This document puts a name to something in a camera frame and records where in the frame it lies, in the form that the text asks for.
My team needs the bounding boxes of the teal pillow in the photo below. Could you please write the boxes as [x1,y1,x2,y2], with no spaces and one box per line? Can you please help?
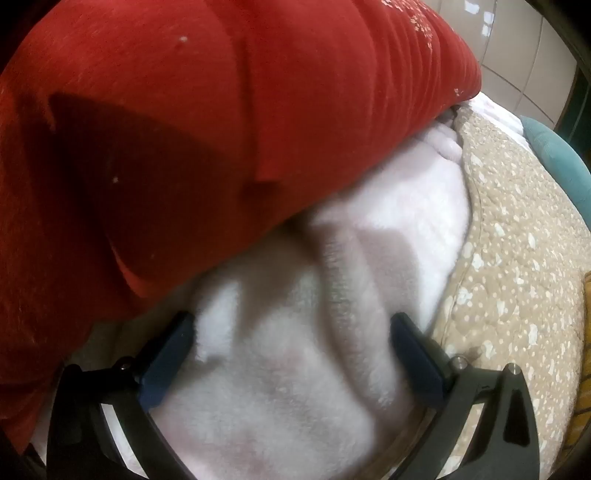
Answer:
[519,115,591,210]

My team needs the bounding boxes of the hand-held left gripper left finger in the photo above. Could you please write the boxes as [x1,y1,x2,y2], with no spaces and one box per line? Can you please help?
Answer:
[46,311,195,480]

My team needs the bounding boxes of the beige spotted bedspread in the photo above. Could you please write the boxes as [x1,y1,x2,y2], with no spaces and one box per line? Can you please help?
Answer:
[397,108,591,480]

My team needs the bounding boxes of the red quilt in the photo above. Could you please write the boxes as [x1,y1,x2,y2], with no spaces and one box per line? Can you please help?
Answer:
[0,0,483,455]

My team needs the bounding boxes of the beige panelled wardrobe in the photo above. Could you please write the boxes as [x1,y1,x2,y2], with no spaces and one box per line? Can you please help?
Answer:
[434,0,578,130]

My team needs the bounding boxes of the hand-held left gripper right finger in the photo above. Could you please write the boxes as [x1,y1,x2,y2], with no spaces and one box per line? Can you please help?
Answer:
[390,312,541,480]

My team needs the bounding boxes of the white fleece blanket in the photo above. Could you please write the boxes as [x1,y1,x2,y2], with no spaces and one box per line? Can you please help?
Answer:
[32,92,525,480]

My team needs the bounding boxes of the yellow striped sweater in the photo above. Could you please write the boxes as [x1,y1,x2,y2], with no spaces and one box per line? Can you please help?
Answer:
[561,270,591,462]

